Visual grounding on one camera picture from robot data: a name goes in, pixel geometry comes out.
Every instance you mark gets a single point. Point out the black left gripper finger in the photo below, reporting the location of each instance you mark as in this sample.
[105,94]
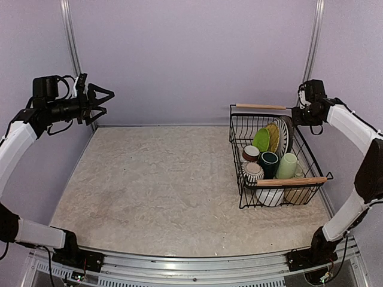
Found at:
[92,91]
[96,113]

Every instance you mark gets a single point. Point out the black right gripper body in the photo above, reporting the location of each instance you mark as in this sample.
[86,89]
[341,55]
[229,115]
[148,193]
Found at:
[307,118]

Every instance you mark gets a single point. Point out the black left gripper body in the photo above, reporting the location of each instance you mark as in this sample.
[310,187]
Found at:
[79,109]

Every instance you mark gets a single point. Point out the grey reindeer plate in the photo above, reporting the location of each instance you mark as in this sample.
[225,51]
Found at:
[288,121]

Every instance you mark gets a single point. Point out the white plate dark stripes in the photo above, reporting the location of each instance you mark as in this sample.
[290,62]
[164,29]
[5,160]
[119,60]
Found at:
[283,137]

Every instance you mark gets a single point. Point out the yellow green woven plate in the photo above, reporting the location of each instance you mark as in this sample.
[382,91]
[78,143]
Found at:
[273,130]

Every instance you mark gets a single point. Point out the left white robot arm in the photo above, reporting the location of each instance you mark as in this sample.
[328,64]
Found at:
[44,109]

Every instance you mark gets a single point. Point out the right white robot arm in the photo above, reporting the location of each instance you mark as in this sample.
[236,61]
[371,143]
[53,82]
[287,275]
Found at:
[367,181]

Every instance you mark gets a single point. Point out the lime green plate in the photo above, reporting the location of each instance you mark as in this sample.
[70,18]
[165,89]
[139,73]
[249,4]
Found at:
[261,140]

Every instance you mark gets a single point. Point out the light green cup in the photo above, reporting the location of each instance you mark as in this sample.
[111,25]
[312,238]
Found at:
[287,166]

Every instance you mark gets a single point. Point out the clear glass cup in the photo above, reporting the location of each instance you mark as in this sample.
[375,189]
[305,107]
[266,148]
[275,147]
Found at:
[299,172]

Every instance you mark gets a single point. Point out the dark green mug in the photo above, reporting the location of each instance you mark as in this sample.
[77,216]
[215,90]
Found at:
[269,162]

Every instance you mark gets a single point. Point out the brown white small bowl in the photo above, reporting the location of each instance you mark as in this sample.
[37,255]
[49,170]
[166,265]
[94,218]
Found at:
[250,153]

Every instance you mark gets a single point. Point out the striped black white cup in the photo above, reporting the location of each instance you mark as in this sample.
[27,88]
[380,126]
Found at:
[252,173]

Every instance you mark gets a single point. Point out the beige cup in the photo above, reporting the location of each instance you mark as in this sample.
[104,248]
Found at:
[297,196]

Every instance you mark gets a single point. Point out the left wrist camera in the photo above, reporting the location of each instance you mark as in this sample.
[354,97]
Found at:
[79,85]

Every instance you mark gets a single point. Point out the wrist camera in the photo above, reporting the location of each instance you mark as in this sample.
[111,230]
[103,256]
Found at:
[79,85]
[310,92]

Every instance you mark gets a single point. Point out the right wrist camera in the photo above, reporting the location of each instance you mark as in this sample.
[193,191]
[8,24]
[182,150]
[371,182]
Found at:
[310,92]

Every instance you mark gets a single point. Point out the black wire dish rack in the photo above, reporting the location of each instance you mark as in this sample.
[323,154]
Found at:
[242,128]

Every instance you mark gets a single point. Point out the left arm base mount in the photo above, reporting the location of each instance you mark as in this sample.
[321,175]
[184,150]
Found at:
[84,259]

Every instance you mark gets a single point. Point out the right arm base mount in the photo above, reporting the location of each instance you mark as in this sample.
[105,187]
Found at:
[303,259]

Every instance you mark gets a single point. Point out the aluminium front rail frame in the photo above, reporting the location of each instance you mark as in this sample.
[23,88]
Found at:
[124,269]

